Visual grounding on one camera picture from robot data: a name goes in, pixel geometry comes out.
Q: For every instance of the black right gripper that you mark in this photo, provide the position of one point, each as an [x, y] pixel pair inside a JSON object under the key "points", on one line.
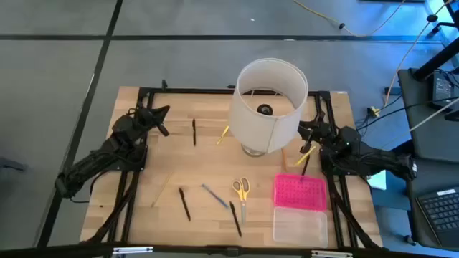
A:
{"points": [[324, 133]]}

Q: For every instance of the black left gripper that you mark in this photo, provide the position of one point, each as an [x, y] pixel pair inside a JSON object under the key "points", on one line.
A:
{"points": [[147, 120]]}

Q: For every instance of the yellow pencil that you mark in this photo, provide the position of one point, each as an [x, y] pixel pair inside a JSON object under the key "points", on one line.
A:
{"points": [[305, 156]]}

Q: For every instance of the yellow highlighter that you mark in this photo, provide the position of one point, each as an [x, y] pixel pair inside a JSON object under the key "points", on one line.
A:
{"points": [[222, 135]]}

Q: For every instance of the light wooden pencil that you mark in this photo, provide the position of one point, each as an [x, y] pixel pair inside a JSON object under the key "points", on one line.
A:
{"points": [[161, 191]]}

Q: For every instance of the blue pen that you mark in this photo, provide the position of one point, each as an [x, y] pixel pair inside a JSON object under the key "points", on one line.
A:
{"points": [[215, 196]]}

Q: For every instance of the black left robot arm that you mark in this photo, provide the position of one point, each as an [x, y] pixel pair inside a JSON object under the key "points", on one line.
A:
{"points": [[93, 161]]}

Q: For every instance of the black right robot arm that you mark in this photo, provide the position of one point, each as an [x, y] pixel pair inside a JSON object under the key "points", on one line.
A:
{"points": [[376, 159]]}

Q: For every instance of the clear plastic box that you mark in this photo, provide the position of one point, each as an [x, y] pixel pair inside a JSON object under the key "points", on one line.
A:
{"points": [[299, 229]]}

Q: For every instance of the silver table lamp white shade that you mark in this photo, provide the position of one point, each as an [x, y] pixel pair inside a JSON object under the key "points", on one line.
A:
{"points": [[265, 129]]}

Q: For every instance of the pink plastic bin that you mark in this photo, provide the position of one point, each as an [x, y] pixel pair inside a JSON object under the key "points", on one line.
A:
{"points": [[299, 193]]}

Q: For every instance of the yellow plug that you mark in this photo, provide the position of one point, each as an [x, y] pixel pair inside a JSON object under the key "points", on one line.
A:
{"points": [[373, 112]]}

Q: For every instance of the black power strip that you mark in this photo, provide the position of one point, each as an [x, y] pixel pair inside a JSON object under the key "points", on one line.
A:
{"points": [[392, 90]]}

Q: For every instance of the black side table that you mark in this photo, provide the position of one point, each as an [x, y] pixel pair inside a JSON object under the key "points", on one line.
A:
{"points": [[423, 143]]}

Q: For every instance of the black power adapter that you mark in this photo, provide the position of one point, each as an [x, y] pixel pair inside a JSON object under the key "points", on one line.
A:
{"points": [[442, 89]]}

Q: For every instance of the black stand pole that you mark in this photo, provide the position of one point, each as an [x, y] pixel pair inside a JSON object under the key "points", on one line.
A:
{"points": [[437, 59]]}

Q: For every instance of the black laptop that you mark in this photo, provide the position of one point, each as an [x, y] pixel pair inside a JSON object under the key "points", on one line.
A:
{"points": [[443, 211]]}

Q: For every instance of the black chair base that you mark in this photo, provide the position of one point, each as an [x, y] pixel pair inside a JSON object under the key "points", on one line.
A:
{"points": [[444, 25]]}

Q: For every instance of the silver metal bracket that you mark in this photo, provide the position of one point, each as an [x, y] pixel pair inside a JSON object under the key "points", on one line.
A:
{"points": [[132, 250], [331, 254]]}

